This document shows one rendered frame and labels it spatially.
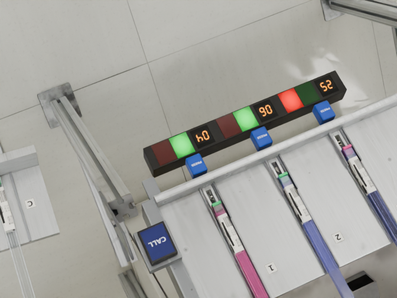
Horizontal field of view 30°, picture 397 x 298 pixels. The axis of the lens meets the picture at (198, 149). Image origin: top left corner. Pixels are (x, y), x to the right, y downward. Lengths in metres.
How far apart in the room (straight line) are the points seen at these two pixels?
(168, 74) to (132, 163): 0.24
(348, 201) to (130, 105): 0.81
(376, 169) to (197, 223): 0.29
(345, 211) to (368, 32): 0.96
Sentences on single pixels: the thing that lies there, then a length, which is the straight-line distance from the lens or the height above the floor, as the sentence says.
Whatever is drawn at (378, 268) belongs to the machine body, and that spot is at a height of 0.62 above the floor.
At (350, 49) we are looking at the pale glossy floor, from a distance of 2.00.
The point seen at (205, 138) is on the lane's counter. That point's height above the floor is 0.66.
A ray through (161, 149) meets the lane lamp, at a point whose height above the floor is 0.65.
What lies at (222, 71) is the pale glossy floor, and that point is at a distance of 1.85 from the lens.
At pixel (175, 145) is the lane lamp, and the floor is 0.66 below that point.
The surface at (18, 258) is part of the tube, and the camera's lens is 0.98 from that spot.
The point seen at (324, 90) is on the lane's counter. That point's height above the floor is 0.66.
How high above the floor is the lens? 1.69
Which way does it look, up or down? 64 degrees down
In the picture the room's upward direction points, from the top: 133 degrees clockwise
